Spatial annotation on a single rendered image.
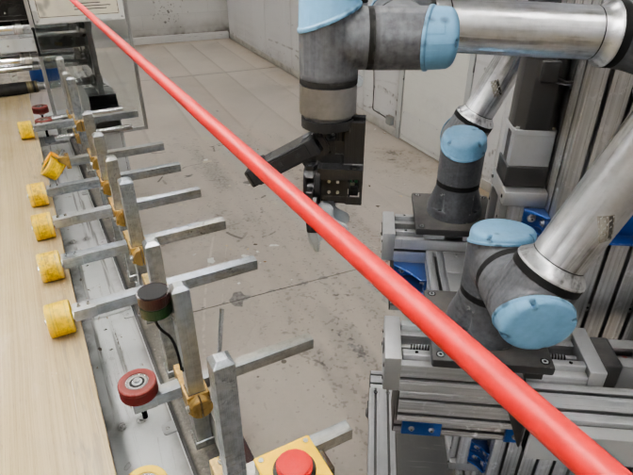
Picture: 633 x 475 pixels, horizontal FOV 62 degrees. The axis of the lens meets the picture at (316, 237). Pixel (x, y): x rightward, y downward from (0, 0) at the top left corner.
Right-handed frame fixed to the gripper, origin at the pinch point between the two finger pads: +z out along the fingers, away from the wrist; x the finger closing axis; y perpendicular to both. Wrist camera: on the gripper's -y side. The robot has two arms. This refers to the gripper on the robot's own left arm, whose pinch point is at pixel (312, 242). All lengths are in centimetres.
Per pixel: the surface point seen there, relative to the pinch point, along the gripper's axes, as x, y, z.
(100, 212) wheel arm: 71, -75, 37
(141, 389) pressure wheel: 5, -36, 41
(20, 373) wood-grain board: 8, -65, 42
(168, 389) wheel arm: 10, -33, 46
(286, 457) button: -31.5, 0.5, 8.5
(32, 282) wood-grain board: 40, -81, 42
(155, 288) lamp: 8.3, -30.6, 17.1
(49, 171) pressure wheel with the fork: 104, -111, 38
